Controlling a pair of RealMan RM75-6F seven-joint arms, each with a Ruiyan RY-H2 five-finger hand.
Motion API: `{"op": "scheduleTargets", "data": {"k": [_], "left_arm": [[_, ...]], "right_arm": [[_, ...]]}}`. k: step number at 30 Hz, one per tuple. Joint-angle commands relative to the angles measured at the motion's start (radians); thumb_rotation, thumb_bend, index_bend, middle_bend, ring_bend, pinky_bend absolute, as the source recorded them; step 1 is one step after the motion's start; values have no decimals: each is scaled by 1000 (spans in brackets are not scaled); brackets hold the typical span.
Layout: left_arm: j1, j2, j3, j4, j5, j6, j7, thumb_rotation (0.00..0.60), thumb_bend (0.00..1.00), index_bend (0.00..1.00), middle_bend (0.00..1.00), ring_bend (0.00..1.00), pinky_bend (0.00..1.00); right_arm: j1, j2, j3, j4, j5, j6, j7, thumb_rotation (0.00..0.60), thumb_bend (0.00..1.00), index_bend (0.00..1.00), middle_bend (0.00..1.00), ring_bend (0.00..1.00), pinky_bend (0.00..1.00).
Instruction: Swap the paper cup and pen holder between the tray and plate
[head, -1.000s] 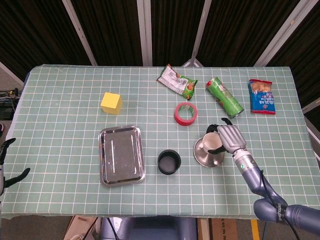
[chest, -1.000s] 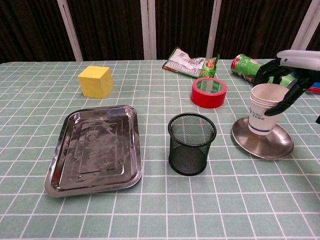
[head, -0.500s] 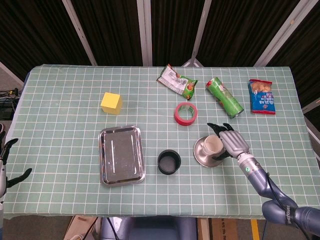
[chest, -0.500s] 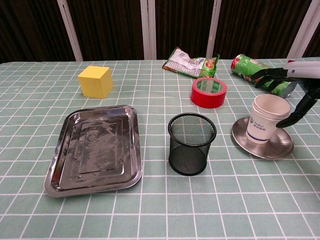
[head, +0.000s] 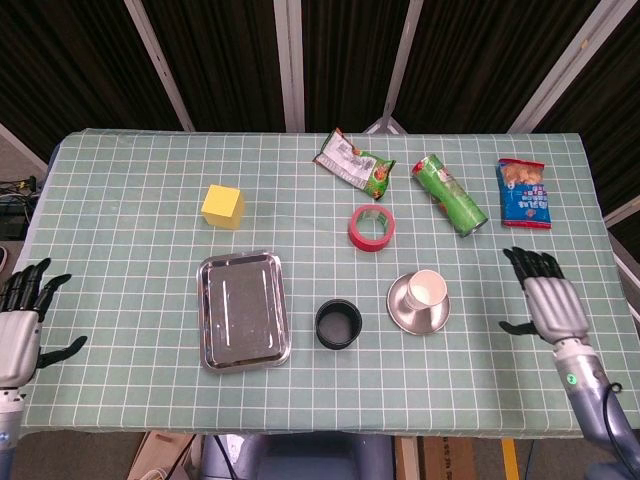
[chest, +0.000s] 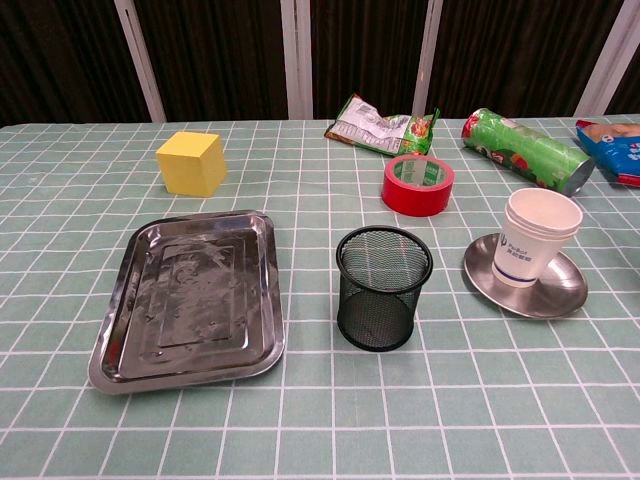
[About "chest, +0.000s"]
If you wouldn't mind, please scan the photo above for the white frame post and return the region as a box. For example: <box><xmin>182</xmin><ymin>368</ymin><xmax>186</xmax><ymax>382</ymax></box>
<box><xmin>412</xmin><ymin>0</ymin><xmax>459</xmax><ymax>119</ymax></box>
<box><xmin>113</xmin><ymin>0</ymin><xmax>167</xmax><ymax>123</ymax></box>
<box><xmin>574</xmin><ymin>0</ymin><xmax>640</xmax><ymax>116</ymax></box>
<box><xmin>279</xmin><ymin>0</ymin><xmax>314</xmax><ymax>120</ymax></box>

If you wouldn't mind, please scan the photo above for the black cup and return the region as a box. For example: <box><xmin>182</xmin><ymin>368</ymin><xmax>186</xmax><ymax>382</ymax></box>
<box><xmin>335</xmin><ymin>224</ymin><xmax>434</xmax><ymax>353</ymax></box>

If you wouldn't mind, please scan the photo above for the black curtain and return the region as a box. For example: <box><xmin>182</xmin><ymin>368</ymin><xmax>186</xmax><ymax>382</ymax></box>
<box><xmin>0</xmin><ymin>0</ymin><xmax>640</xmax><ymax>129</ymax></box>

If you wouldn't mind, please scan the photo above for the blue snack bag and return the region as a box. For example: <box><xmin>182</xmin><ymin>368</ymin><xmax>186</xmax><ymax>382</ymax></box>
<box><xmin>574</xmin><ymin>118</ymin><xmax>640</xmax><ymax>189</ymax></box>

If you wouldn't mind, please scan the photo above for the round steel plate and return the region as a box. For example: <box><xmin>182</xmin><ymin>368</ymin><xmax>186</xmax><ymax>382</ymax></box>
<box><xmin>462</xmin><ymin>232</ymin><xmax>589</xmax><ymax>320</ymax></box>

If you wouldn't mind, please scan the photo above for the green snack bag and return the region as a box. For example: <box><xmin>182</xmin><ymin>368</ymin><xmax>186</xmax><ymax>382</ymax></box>
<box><xmin>323</xmin><ymin>93</ymin><xmax>442</xmax><ymax>158</ymax></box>

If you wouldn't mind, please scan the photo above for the green chips can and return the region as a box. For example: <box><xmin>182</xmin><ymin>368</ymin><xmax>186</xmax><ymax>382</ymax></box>
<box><xmin>460</xmin><ymin>107</ymin><xmax>597</xmax><ymax>196</ymax></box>

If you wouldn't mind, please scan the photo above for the green checkered tablecloth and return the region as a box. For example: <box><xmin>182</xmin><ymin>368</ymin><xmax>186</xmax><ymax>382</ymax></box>
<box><xmin>0</xmin><ymin>117</ymin><xmax>640</xmax><ymax>480</ymax></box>

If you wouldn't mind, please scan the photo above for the red tape roll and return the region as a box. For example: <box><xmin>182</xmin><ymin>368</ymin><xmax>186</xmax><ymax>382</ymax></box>
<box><xmin>382</xmin><ymin>154</ymin><xmax>456</xmax><ymax>218</ymax></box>

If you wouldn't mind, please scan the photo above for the rectangular steel tray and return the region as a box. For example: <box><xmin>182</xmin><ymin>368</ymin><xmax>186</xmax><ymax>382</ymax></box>
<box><xmin>87</xmin><ymin>208</ymin><xmax>287</xmax><ymax>397</ymax></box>

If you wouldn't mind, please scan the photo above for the yellow cube block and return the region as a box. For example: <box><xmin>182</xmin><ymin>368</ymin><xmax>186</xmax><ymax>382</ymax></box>
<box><xmin>154</xmin><ymin>131</ymin><xmax>227</xmax><ymax>199</ymax></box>

